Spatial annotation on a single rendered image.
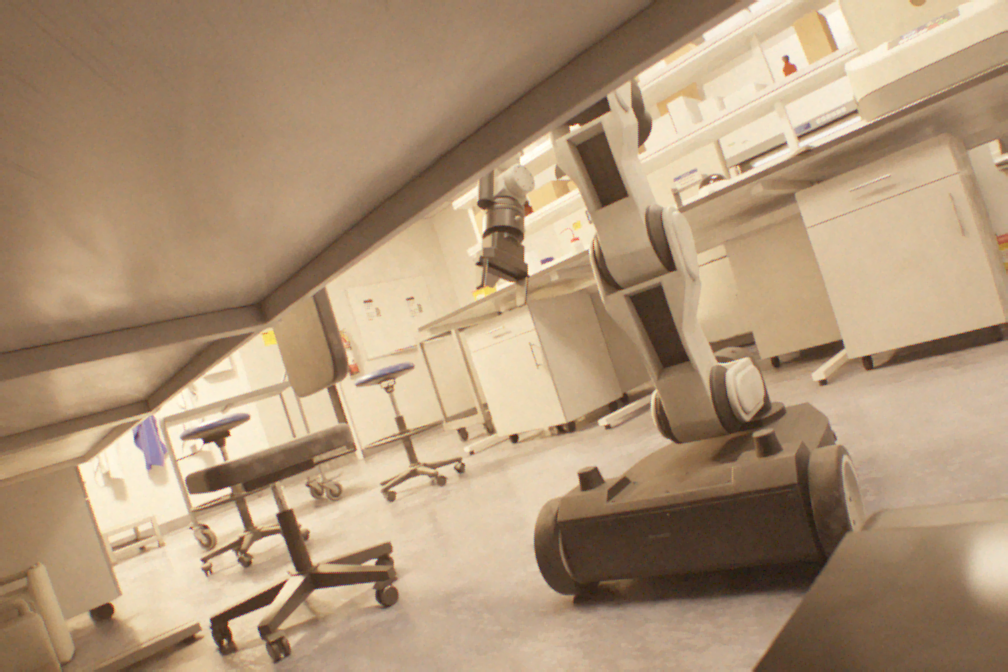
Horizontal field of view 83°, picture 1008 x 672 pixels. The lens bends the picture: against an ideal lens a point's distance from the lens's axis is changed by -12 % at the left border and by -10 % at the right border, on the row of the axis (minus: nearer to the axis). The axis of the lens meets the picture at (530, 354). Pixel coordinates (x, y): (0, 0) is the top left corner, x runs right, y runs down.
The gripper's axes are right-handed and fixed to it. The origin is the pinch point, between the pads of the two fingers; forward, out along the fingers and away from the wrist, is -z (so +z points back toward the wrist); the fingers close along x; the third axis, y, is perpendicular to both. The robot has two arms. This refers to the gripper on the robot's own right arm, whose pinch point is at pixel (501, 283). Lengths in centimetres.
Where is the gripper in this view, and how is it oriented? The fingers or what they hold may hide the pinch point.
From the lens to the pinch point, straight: 126.8
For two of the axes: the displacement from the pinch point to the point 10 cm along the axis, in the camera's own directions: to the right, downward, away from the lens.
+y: 6.8, -2.8, -6.7
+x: -7.3, -2.7, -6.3
